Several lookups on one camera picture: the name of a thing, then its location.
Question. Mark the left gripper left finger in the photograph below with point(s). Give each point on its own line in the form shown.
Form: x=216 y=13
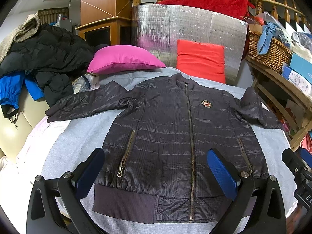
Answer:
x=54 y=205

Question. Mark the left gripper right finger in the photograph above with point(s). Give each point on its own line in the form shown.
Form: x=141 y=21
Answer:
x=262 y=196

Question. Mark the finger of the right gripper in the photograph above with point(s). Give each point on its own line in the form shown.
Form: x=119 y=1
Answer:
x=292 y=161
x=306 y=156

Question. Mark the dark quilted bomber jacket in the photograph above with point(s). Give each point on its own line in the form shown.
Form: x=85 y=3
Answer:
x=156 y=149

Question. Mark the wooden side table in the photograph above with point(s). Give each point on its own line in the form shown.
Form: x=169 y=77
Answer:
x=265 y=80

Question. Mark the white patterned box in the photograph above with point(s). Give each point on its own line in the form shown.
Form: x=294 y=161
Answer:
x=298 y=80

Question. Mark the light blue cardboard box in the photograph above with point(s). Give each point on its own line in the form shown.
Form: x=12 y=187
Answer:
x=301 y=66

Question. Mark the cream leather sofa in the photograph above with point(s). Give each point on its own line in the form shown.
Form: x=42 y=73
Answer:
x=14 y=135

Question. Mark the wicker basket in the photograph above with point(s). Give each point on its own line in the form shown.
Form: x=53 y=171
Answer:
x=276 y=56

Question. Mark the blue jacket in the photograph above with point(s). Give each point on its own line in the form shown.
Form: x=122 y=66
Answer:
x=11 y=88

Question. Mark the clear plastic bag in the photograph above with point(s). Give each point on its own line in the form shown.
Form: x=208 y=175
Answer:
x=86 y=82

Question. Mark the light blue cloth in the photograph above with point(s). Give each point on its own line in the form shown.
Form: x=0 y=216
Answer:
x=269 y=31

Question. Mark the red-orange pillow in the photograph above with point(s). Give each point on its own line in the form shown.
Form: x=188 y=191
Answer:
x=203 y=60

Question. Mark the black puffer coat pile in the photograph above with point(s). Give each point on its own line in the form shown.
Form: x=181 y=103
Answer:
x=53 y=56

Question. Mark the magenta pillow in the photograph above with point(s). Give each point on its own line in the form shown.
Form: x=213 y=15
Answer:
x=119 y=58

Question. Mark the red velvet blanket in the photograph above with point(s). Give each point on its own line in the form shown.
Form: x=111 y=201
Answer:
x=234 y=8

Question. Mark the beige fleece garment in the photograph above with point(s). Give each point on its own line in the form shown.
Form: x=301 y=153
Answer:
x=20 y=33

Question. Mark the silver foil insulation mat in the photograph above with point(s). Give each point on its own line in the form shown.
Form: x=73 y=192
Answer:
x=157 y=28

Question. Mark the wooden cabinet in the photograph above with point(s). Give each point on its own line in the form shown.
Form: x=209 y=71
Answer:
x=105 y=22

